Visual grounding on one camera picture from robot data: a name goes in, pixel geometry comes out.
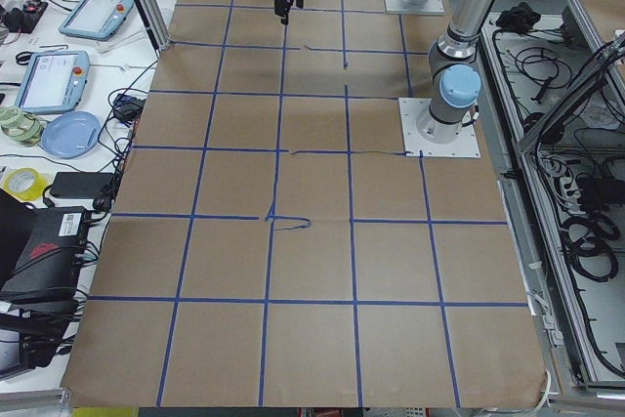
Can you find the far teach pendant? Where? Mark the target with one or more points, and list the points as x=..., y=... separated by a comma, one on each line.
x=96, y=19

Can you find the teach pendant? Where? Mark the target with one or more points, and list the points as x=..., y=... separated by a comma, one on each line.
x=96, y=19
x=53, y=82

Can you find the near teach pendant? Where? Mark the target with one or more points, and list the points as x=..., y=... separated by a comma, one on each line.
x=53, y=82

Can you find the blue plate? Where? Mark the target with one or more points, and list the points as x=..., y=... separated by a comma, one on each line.
x=71, y=135

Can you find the black power adapter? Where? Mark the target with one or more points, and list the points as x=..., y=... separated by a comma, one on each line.
x=80, y=185

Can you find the green tape rolls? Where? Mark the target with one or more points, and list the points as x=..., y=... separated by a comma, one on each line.
x=21, y=127

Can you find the yellow tape roll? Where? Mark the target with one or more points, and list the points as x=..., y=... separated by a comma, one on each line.
x=25, y=184

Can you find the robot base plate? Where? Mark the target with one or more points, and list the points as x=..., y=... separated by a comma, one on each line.
x=425, y=137

